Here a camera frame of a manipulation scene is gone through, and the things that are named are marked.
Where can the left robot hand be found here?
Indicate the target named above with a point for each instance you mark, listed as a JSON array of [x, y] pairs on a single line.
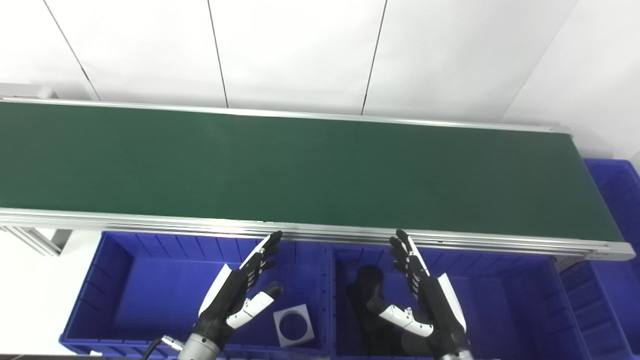
[[225, 300]]

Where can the blue plastic bin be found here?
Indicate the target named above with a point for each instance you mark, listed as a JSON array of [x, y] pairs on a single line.
[[150, 295], [620, 280], [510, 310]]

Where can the green conveyor belt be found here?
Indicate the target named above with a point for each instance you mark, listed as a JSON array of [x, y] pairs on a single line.
[[310, 170], [350, 234]]

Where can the grey conveyor motor housing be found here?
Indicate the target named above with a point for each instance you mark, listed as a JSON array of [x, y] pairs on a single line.
[[25, 91]]

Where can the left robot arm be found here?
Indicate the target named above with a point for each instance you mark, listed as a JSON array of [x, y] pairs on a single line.
[[200, 348]]

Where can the aluminium conveyor leg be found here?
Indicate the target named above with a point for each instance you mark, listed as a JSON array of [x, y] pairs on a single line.
[[40, 240]]

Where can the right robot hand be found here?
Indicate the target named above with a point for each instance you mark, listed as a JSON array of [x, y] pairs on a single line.
[[440, 310]]

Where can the white square plate with hole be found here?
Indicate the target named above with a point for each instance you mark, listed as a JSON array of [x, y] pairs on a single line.
[[309, 336]]

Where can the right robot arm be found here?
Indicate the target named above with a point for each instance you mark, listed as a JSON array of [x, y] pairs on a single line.
[[456, 355]]

